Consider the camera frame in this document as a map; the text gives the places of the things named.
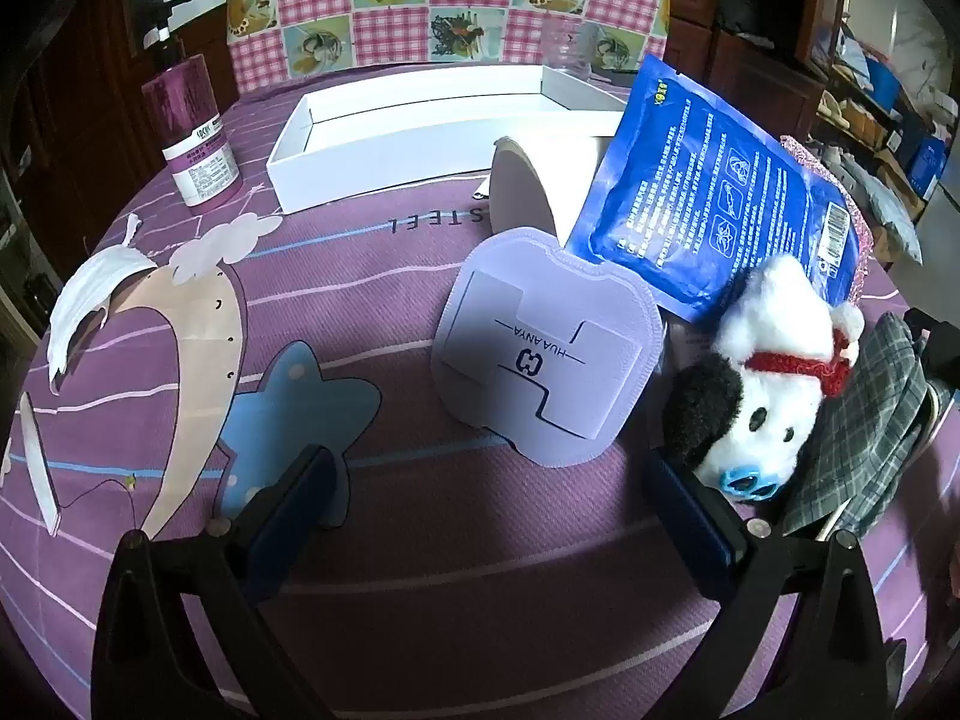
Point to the lavender face mask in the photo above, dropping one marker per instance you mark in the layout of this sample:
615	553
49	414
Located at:
525	315

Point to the black and white plush dog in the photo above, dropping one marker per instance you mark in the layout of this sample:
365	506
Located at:
765	360

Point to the blue gel pack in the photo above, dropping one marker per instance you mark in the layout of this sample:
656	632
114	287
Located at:
697	187

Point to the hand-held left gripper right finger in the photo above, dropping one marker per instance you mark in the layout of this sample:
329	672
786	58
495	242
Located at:
690	532

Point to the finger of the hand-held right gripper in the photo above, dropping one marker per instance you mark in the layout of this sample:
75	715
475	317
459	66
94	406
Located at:
934	360

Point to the pink checked printed cushion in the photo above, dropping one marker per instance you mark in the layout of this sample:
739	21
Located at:
390	0

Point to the grey plaid cloth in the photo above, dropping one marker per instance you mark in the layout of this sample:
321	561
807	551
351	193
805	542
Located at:
862	427

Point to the clear drinking glass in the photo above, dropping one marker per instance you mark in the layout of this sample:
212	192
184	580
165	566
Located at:
566	52

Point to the dark wooden cabinet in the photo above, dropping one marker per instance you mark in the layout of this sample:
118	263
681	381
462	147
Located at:
90	165

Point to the white cardboard box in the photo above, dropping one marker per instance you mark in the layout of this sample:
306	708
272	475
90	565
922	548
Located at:
352	157

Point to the brown wooden cabinet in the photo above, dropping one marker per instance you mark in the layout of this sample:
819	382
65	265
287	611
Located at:
757	67

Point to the purple pump bottle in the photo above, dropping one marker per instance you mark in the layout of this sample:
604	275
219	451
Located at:
191	120

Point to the pink glittery sponge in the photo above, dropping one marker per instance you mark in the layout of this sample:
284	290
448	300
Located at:
859	240

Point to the purple striped tablecloth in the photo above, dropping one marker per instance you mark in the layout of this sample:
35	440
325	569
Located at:
450	540

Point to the cluttered storage shelf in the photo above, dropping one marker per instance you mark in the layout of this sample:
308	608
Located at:
885	120

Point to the white plastic roll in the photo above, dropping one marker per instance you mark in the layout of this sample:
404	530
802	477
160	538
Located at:
517	195

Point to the grey plastic bag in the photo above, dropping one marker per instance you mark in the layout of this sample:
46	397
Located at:
889	202

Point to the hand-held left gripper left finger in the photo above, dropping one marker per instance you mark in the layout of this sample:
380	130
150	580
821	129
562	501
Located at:
292	532

